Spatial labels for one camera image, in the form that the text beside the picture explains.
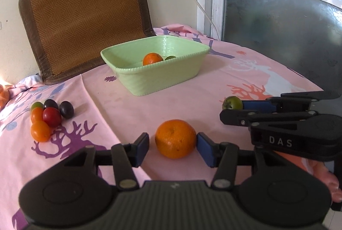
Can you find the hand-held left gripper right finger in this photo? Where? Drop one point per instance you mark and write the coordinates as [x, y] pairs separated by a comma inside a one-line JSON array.
[[204, 149]]

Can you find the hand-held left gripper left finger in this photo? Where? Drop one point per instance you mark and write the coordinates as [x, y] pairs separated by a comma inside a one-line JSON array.
[[141, 149]]

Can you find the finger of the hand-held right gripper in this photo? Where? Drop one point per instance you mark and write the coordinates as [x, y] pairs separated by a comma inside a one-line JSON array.
[[257, 106], [235, 116]]

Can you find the green cherry tomato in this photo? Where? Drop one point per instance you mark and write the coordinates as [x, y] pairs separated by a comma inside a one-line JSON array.
[[232, 103], [36, 105], [170, 58]]

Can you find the tangerine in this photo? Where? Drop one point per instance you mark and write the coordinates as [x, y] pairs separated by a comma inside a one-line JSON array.
[[175, 139], [152, 59]]

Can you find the light green plastic basket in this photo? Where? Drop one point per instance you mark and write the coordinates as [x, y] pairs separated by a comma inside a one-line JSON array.
[[149, 80]]

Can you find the dark purple cherry tomato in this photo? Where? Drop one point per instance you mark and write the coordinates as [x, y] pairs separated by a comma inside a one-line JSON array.
[[66, 109], [50, 104]]

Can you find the orange cherry tomato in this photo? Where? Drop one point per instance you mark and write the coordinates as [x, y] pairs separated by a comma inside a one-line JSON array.
[[40, 131], [36, 115]]

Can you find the person's right hand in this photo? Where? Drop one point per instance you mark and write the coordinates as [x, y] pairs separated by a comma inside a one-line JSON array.
[[319, 172]]

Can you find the pink printed bedsheet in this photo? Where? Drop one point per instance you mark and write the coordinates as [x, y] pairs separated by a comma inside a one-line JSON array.
[[120, 117]]

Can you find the frosted glass door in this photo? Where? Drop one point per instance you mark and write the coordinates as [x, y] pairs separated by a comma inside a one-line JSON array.
[[280, 32]]

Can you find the red cherry tomato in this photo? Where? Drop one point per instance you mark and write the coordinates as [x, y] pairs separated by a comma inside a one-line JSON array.
[[52, 117]]

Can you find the brown woven seat cushion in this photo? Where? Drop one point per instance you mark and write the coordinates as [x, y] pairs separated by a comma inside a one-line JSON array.
[[80, 19]]

